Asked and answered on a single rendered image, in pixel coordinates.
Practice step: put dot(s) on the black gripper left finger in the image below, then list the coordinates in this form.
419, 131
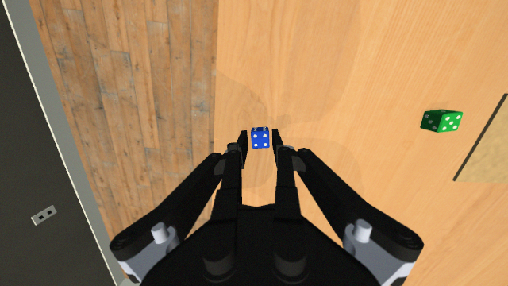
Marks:
141, 245

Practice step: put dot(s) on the green die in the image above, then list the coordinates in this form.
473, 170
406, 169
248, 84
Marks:
440, 121

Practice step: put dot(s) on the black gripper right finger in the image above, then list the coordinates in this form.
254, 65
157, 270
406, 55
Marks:
386, 247

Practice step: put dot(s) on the tan textured mat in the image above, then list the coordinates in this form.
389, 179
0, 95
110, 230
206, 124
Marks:
487, 161

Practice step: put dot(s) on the blue die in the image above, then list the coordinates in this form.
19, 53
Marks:
260, 137

